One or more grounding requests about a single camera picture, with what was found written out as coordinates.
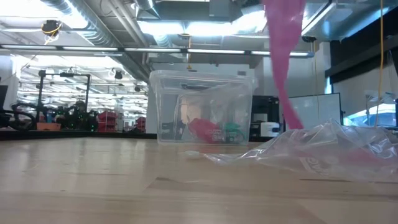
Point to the white device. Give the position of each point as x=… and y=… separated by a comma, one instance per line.
x=270, y=129

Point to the orange bin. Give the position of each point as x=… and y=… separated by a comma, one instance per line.
x=48, y=126

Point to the background black robot station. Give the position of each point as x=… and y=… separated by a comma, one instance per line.
x=88, y=93

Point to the long ceiling light bar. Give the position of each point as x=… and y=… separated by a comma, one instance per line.
x=149, y=49

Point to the red bin rack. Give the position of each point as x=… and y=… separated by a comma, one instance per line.
x=140, y=124
x=107, y=119

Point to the red bandage pack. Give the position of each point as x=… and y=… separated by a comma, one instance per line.
x=202, y=129

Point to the clear plastic zip bag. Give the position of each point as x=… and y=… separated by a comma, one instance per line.
x=326, y=146

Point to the black cabinet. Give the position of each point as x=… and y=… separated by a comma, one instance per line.
x=264, y=107

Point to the whiteboard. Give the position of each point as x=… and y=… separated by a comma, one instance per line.
x=314, y=109

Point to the black monitor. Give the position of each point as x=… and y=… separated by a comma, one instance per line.
x=3, y=96

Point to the pink elastic bandage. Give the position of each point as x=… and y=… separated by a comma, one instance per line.
x=284, y=62

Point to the green bandage pack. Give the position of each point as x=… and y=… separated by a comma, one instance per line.
x=233, y=130

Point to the clear plastic storage box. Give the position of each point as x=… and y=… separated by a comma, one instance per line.
x=164, y=102

